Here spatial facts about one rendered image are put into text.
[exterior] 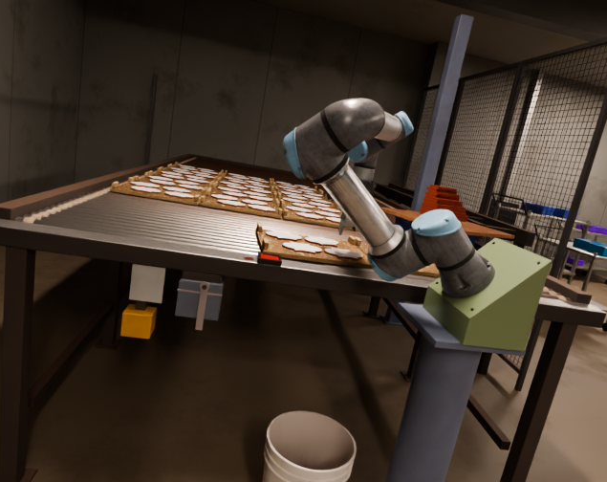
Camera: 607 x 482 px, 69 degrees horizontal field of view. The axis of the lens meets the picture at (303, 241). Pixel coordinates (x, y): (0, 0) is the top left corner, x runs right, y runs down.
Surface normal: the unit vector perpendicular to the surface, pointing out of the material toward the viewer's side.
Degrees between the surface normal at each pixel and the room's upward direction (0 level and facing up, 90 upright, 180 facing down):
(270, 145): 90
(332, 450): 87
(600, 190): 90
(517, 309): 90
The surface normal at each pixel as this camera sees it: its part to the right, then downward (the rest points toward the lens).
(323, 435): -0.37, 0.07
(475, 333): 0.14, 0.24
